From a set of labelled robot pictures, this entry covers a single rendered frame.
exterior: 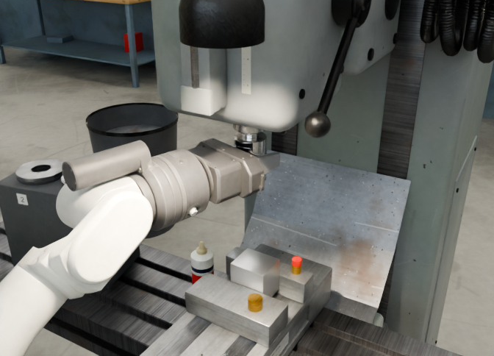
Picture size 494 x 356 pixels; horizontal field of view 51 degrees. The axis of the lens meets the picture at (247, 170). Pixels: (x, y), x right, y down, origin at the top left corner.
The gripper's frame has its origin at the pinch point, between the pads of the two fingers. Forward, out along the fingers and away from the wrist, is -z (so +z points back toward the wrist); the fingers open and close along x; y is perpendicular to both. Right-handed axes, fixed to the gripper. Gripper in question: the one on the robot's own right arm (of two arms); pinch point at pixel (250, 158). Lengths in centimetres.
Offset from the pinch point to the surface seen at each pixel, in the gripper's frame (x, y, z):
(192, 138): 260, 121, -185
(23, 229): 41, 22, 20
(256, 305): -7.0, 19.2, 5.0
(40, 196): 35.9, 14.0, 17.5
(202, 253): 12.2, 22.3, -0.4
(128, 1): 408, 35, -225
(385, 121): 1.9, 3.7, -37.9
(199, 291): 2.3, 20.6, 8.0
